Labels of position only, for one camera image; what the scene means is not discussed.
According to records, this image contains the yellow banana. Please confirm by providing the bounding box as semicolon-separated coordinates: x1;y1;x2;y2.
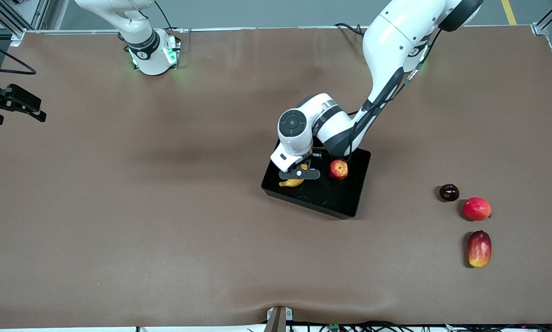
279;161;310;188

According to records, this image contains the small red yellow apple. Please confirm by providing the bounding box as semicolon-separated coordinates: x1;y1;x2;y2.
329;159;349;181

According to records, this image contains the black plastic box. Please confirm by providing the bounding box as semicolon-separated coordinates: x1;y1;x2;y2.
261;138;371;220

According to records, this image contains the brown table cover mat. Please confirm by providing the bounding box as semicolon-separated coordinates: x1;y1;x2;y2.
0;27;552;329

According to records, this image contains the dark purple plum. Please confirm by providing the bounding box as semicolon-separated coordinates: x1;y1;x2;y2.
439;184;460;202

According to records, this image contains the round red fruit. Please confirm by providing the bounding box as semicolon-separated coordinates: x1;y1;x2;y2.
463;197;492;221

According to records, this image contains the red yellow mango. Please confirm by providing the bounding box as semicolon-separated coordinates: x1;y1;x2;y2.
468;230;493;268

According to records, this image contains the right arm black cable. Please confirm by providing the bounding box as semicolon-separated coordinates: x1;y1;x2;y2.
0;38;37;75

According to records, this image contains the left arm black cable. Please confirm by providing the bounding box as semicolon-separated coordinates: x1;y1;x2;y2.
311;28;442;160

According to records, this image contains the black arm base cable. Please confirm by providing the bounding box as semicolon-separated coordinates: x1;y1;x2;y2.
335;22;365;37

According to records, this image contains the table edge clamp bracket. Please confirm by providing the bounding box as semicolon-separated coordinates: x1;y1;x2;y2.
266;306;294;332

